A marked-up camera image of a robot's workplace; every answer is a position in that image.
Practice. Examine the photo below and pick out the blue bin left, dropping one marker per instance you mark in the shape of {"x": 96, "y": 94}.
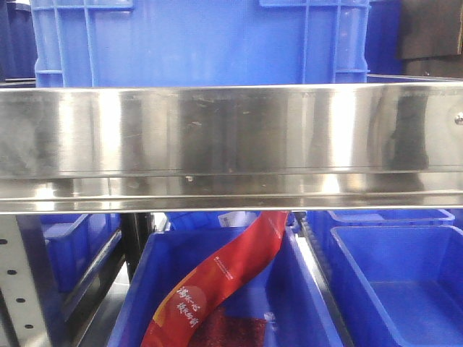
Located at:
{"x": 73, "y": 241}

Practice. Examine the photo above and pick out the blue bin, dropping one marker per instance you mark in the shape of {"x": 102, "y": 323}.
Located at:
{"x": 73, "y": 241}
{"x": 399, "y": 286}
{"x": 282, "y": 306}

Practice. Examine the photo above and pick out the perforated white shelf upright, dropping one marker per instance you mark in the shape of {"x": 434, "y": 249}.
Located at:
{"x": 18, "y": 287}

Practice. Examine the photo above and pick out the stainless steel shelf rail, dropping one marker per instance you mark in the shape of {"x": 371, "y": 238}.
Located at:
{"x": 286, "y": 147}

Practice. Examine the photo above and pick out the red printed snack bag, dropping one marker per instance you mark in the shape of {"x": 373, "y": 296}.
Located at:
{"x": 215, "y": 279}

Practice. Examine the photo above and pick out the large blue crate upper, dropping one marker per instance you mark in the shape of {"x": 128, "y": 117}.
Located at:
{"x": 199, "y": 43}

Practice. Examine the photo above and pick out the blue bin right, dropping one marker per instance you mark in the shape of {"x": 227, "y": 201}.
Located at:
{"x": 399, "y": 286}

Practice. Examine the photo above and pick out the blue bin centre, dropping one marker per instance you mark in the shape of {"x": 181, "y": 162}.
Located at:
{"x": 282, "y": 306}

